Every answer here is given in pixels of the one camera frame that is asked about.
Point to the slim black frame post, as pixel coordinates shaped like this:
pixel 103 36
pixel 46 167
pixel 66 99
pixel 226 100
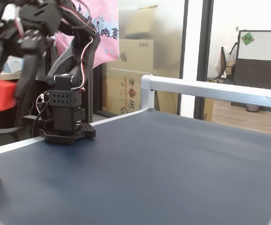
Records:
pixel 184 47

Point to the black partition with whiteboard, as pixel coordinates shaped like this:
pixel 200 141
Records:
pixel 254 75

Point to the brown cardboard box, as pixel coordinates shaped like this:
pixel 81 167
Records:
pixel 168 103

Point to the green diamond sticker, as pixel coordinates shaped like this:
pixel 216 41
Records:
pixel 248 39

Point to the blue tissue pack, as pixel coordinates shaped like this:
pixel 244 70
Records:
pixel 13 65

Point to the pink city-print banner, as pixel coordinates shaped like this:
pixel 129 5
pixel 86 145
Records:
pixel 109 47

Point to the small grey bin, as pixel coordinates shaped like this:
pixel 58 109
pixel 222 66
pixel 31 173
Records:
pixel 252 107

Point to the cardboard box with red print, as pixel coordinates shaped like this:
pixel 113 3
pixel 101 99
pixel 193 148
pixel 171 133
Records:
pixel 116 93

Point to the wide black frame post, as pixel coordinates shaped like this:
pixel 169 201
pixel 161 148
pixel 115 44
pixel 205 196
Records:
pixel 204 47

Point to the wooden desk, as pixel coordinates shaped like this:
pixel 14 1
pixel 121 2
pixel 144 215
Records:
pixel 7 75

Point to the open plain cardboard box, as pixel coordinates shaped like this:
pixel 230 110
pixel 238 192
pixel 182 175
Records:
pixel 137 25

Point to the cardboard box with black print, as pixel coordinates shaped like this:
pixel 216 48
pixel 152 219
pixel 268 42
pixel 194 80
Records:
pixel 137 56

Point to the white hanging garment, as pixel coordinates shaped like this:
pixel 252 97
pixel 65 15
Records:
pixel 223 61

